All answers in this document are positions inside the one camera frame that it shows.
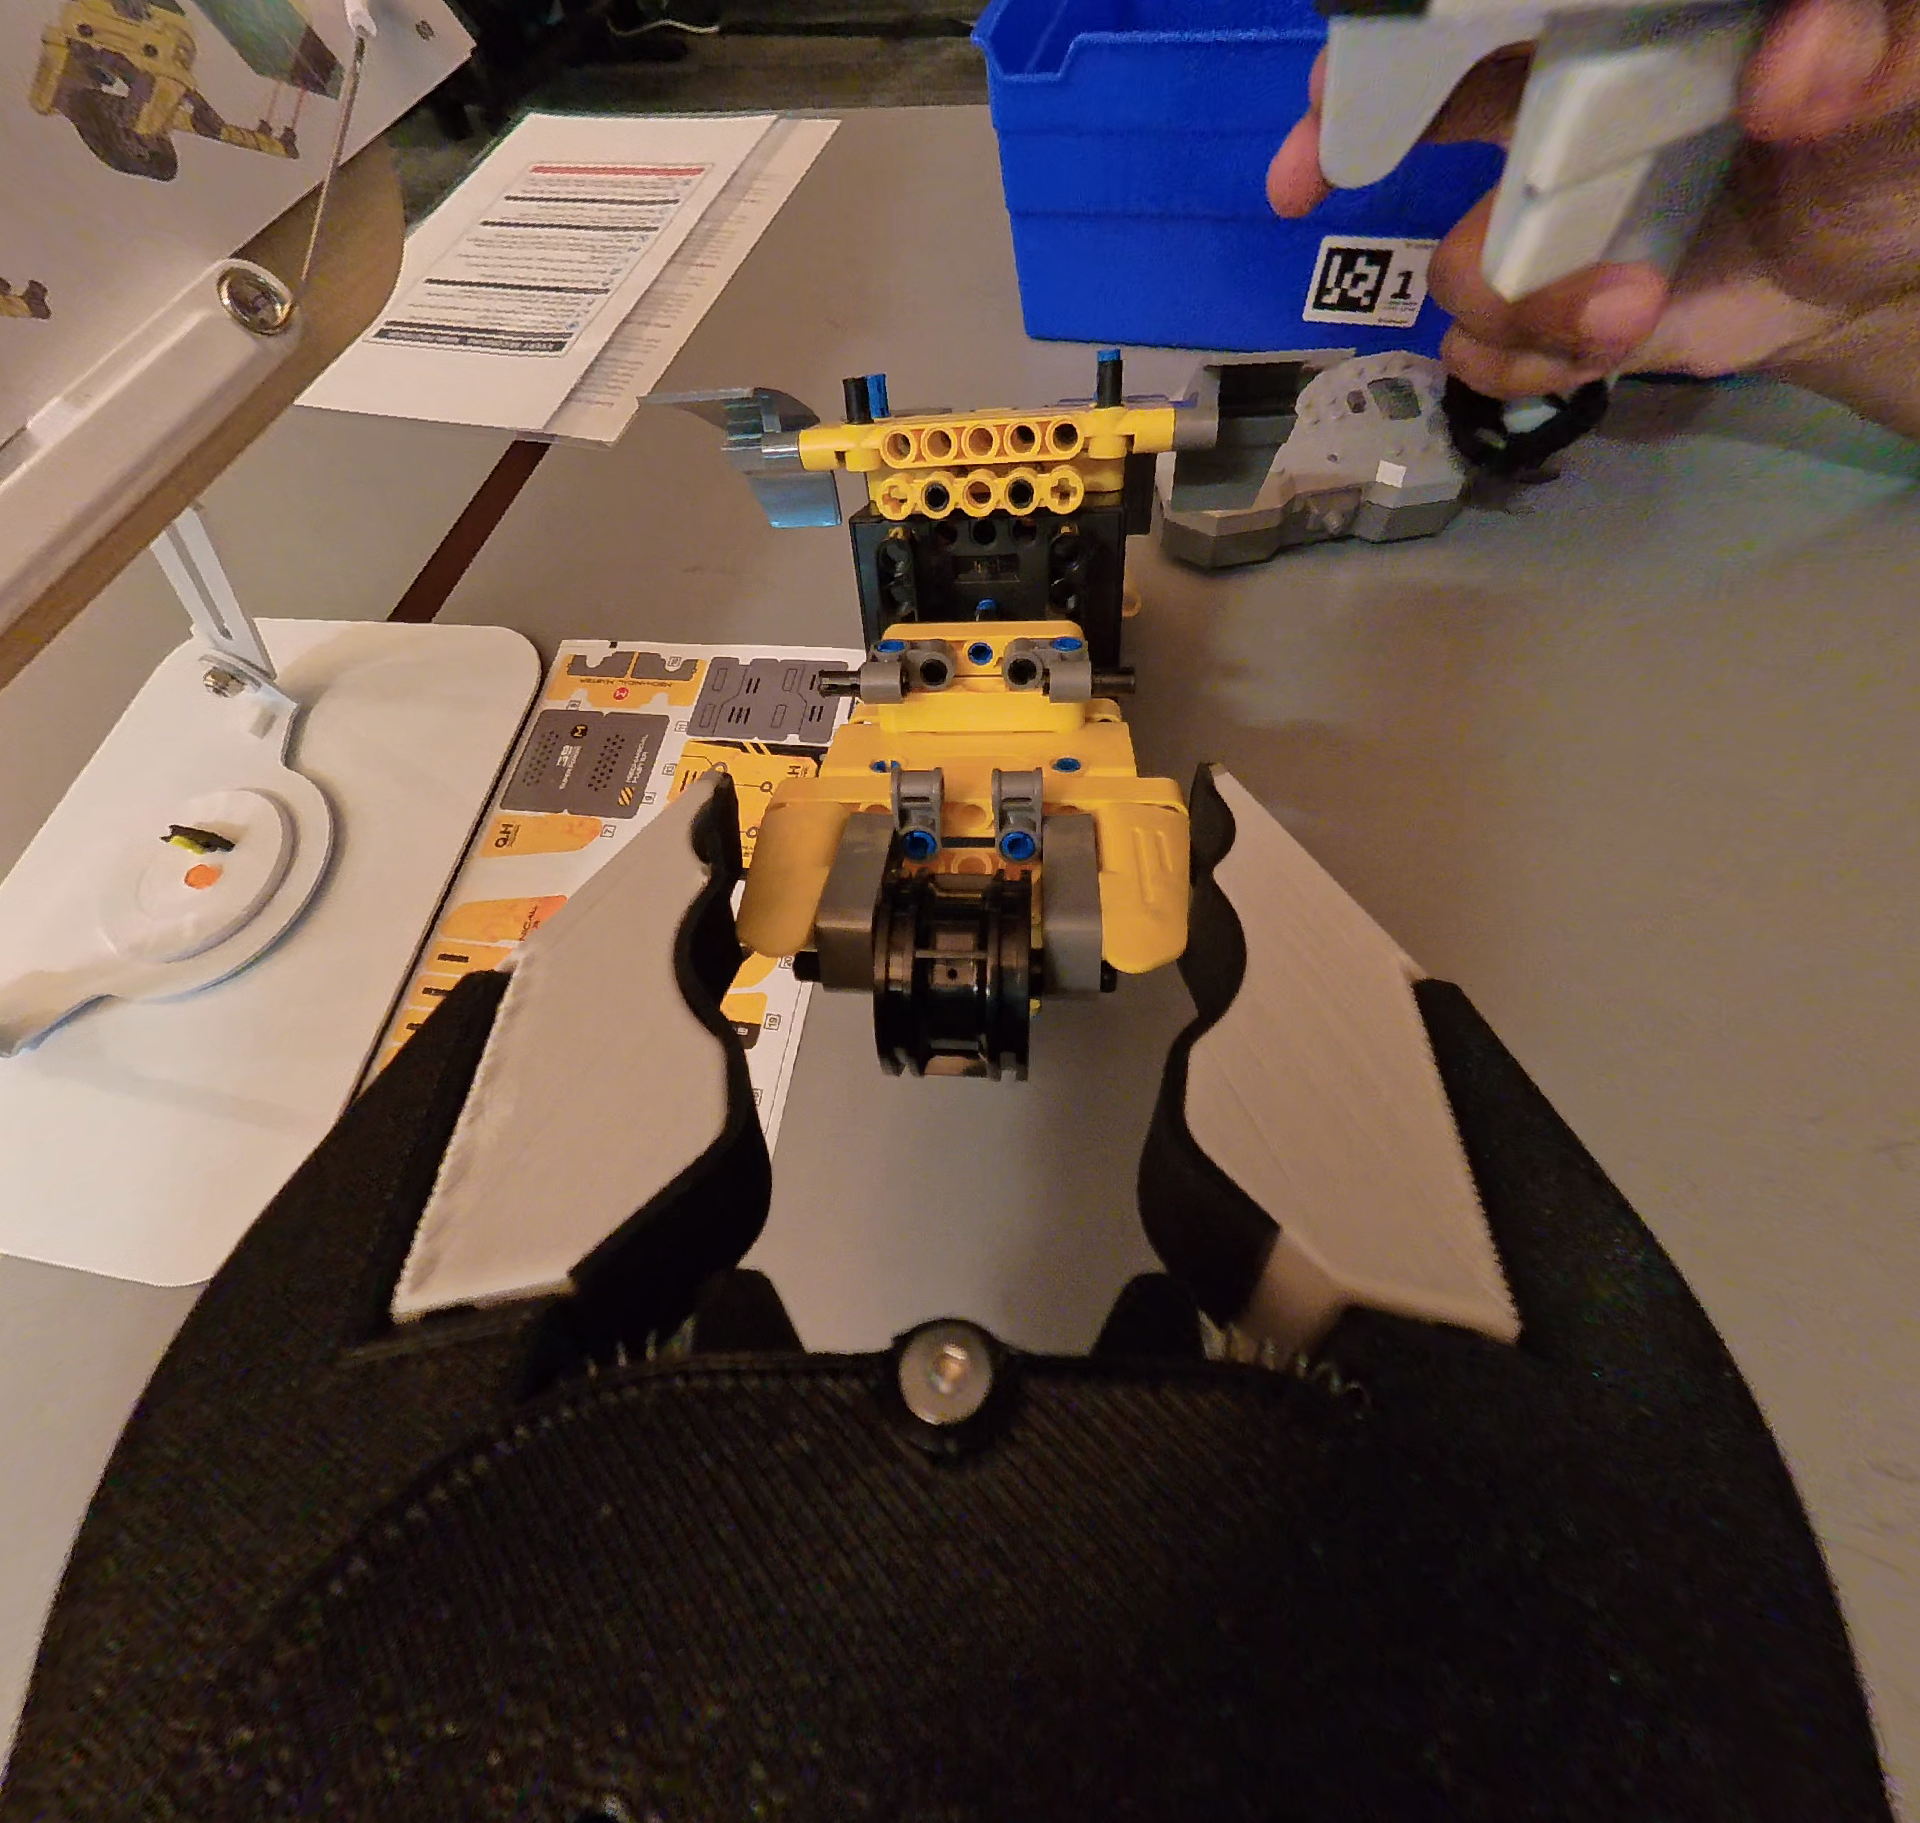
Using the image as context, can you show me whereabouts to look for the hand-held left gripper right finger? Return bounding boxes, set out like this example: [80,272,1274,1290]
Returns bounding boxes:
[1137,765,1524,1371]

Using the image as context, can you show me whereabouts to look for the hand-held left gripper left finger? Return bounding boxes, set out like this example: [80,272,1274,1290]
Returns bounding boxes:
[389,774,778,1347]

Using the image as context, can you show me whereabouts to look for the grey toy brick part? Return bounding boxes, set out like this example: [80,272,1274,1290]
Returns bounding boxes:
[1160,349,1479,575]

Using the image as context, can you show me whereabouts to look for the yellow toy brick vehicle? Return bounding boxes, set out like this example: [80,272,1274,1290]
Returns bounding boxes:
[636,368,1217,1085]

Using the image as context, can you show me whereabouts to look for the person's right hand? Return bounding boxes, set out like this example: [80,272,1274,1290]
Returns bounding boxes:
[1266,0,1920,438]

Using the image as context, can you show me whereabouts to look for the yellow grey sticker sheet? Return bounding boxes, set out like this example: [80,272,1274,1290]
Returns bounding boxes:
[367,638,872,1128]

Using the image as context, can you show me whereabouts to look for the white book stand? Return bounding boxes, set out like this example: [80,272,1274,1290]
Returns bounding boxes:
[0,0,544,1292]

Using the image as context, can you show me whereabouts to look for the blue storage bin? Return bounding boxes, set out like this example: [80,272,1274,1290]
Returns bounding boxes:
[972,0,1517,358]

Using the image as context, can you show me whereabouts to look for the printed paper sheet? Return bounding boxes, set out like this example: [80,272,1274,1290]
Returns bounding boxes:
[298,113,843,449]

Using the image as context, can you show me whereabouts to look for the toy instruction booklet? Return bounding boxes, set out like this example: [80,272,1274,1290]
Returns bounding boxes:
[0,0,479,431]

